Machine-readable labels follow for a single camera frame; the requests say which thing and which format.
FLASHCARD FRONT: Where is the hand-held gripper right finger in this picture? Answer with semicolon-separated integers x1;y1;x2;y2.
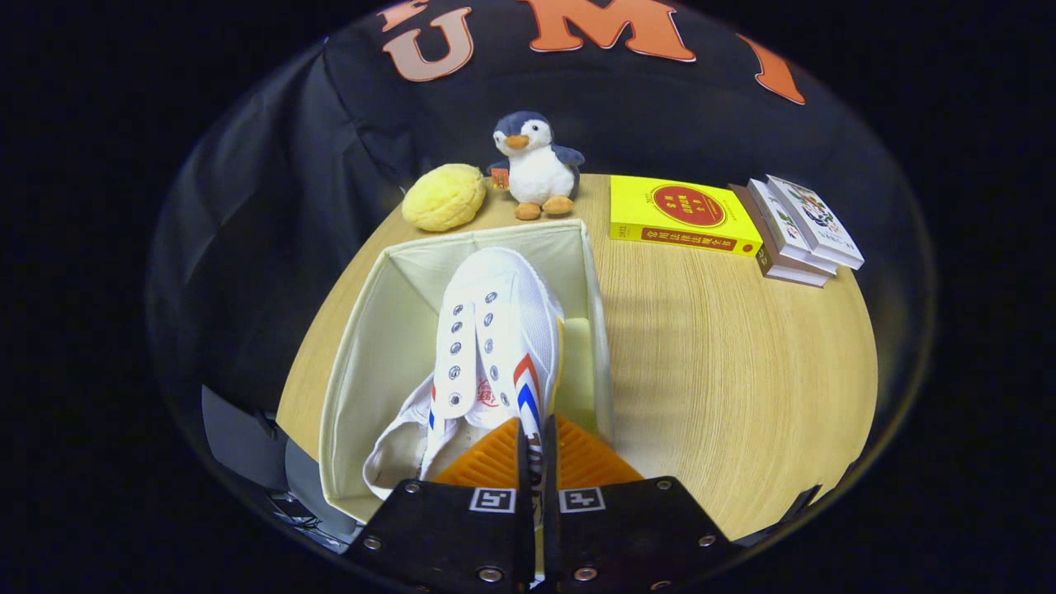
543;414;740;592

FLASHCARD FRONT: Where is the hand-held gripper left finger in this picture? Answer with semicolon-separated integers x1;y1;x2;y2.
343;418;538;592

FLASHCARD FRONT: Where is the white canvas shoe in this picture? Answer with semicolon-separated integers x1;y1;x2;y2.
363;375;438;502
421;247;567;529

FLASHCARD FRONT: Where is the beige fabric storage box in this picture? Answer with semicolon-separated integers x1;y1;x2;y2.
319;219;616;526

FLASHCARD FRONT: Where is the yellow book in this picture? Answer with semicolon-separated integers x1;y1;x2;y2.
610;175;764;257

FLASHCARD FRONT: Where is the round yellow plush bun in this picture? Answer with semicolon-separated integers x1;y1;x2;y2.
402;163;488;233

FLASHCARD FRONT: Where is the white illustrated book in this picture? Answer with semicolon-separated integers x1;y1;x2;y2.
766;174;865;271

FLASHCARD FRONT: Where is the penguin plush toy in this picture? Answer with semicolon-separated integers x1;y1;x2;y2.
485;111;585;221

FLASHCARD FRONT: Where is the black backdrop cloth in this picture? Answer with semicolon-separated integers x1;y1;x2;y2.
148;0;935;413

